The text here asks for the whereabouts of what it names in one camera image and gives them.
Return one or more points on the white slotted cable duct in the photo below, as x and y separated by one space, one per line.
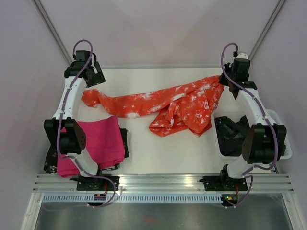
134 198

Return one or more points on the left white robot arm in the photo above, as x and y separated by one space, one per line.
67 139

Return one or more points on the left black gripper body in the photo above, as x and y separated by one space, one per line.
97 78

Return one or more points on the folded magenta trousers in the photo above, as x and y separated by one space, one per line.
104 144

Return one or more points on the folded black patterned trousers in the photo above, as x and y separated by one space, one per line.
50 165

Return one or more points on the aluminium frame post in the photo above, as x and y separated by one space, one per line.
51 28
267 27

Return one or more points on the right aluminium frame post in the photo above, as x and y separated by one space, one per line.
267 27

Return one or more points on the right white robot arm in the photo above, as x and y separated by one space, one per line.
235 76

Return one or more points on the aluminium mounting rail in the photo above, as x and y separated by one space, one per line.
164 183

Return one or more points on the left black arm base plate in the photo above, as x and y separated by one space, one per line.
96 184

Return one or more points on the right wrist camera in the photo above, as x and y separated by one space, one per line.
242 55

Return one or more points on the black clothes in basket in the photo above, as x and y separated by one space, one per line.
230 136

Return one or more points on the orange white-speckled trousers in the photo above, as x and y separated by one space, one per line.
178 108

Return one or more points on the left aluminium frame post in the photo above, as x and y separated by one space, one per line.
51 28

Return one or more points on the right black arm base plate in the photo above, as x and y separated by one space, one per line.
217 184

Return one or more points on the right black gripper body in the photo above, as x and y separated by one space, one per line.
228 69

